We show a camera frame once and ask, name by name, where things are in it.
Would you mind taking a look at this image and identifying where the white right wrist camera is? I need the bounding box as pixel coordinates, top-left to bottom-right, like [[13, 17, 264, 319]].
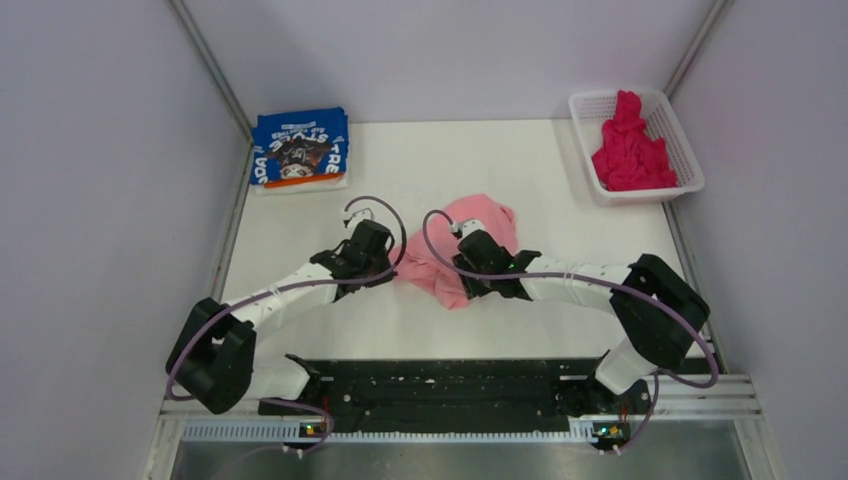
[[451, 218, 486, 240]]

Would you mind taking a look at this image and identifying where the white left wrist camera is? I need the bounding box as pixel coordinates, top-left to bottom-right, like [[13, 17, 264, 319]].
[[343, 207, 374, 231]]

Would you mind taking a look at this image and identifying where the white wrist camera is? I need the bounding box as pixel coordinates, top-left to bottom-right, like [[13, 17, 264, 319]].
[[343, 207, 374, 231], [451, 218, 486, 240]]

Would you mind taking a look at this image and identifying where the white plastic laundry basket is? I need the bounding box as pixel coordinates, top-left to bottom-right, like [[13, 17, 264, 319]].
[[568, 89, 705, 206]]

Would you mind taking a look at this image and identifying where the light pink t-shirt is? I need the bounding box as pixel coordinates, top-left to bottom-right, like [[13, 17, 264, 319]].
[[390, 194, 518, 310]]

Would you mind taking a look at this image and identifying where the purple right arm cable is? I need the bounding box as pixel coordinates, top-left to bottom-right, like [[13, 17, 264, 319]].
[[421, 209, 720, 457]]

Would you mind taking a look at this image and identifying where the aluminium rail frame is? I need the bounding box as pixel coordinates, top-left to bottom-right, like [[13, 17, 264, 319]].
[[142, 375, 787, 479]]

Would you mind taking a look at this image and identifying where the folded white orange t-shirt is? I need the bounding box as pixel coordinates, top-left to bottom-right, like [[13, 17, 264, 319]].
[[249, 175, 348, 196]]

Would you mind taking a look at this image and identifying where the magenta t-shirt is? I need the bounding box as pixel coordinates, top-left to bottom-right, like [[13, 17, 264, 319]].
[[591, 90, 678, 192]]

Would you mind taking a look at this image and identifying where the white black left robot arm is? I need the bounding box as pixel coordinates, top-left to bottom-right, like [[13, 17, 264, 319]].
[[166, 219, 394, 414]]

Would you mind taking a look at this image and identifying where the folded blue printed t-shirt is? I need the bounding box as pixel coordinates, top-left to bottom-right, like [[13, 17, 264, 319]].
[[249, 106, 350, 187]]

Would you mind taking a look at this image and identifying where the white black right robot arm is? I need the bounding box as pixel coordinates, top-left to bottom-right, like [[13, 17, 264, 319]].
[[451, 230, 711, 412]]

